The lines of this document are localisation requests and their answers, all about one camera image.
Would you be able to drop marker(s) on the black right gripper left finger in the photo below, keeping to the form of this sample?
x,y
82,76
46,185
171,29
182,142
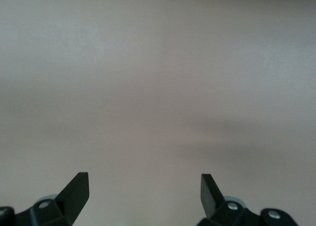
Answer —
x,y
71,199

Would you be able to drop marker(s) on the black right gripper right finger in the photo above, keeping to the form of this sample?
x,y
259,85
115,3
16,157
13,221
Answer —
x,y
211,201

